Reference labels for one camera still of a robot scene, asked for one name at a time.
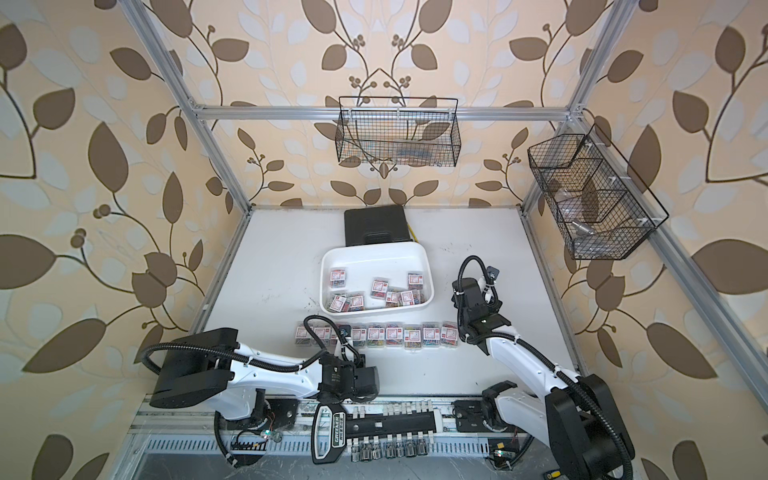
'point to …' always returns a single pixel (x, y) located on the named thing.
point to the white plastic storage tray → (375, 277)
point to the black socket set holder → (403, 429)
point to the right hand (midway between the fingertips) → (475, 292)
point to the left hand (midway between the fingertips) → (356, 362)
